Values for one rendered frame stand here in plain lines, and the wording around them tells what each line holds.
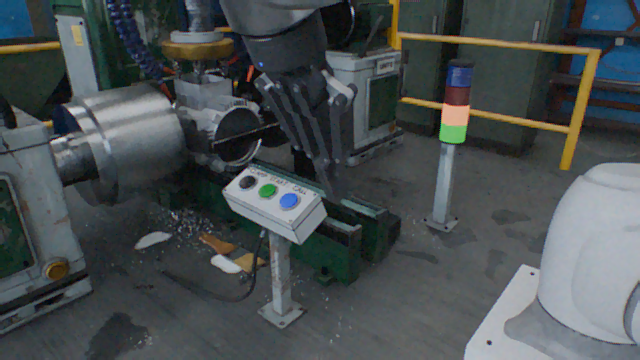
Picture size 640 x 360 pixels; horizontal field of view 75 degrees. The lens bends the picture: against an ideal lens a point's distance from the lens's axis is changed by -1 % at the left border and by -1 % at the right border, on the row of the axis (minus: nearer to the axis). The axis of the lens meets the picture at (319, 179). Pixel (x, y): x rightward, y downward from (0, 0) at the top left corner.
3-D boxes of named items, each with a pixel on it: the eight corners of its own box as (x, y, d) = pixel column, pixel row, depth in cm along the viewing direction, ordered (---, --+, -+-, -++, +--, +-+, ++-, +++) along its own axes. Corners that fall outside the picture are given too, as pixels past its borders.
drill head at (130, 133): (6, 211, 94) (-34, 101, 83) (156, 164, 119) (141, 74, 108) (45, 254, 79) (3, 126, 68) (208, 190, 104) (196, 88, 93)
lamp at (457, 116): (436, 122, 100) (438, 104, 99) (448, 117, 105) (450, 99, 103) (460, 127, 97) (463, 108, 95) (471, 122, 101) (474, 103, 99)
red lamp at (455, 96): (438, 104, 99) (441, 84, 97) (450, 99, 103) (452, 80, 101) (463, 108, 95) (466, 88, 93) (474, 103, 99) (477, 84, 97)
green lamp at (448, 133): (434, 140, 102) (436, 122, 100) (445, 134, 106) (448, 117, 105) (457, 146, 99) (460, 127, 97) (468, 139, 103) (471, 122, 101)
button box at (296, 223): (231, 210, 76) (219, 190, 72) (258, 184, 79) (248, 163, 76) (300, 246, 65) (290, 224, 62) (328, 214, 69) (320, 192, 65)
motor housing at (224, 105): (170, 161, 119) (160, 95, 111) (225, 144, 132) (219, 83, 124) (212, 181, 107) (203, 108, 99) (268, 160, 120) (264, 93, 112)
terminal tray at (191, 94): (176, 105, 115) (172, 79, 112) (208, 98, 123) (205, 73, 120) (201, 113, 108) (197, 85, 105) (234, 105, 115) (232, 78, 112)
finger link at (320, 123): (312, 62, 43) (323, 63, 42) (340, 146, 50) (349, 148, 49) (287, 83, 41) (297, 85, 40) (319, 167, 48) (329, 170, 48)
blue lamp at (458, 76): (441, 84, 97) (443, 64, 95) (452, 80, 101) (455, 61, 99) (466, 88, 93) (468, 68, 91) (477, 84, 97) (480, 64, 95)
